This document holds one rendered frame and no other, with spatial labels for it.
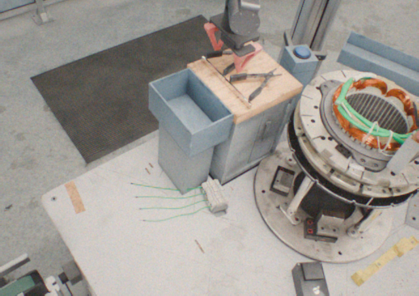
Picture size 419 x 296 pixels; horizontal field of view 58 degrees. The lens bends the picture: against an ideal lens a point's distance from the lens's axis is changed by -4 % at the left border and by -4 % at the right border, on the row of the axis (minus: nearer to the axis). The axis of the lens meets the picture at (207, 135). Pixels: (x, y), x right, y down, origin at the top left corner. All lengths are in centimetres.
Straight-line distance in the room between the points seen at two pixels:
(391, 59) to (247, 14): 59
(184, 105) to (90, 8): 220
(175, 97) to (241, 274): 44
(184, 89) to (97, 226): 39
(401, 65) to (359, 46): 13
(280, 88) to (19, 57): 205
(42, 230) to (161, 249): 103
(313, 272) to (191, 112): 46
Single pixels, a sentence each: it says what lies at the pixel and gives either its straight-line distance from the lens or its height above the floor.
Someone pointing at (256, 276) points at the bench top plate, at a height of 78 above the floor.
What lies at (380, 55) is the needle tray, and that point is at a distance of 122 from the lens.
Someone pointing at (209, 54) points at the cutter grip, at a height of 109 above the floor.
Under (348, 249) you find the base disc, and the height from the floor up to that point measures 80.
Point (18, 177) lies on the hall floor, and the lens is 209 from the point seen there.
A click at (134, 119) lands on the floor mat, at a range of 220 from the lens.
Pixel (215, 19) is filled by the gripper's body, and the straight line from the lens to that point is 87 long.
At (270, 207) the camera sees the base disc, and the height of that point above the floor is 80.
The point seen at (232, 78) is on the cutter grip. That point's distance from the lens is 87.
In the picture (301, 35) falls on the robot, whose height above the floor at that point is 97.
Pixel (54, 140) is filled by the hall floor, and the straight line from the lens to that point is 218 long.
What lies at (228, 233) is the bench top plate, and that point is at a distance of 99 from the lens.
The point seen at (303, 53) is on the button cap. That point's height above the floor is 104.
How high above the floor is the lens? 167
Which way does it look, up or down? 50 degrees down
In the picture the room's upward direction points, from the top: 10 degrees clockwise
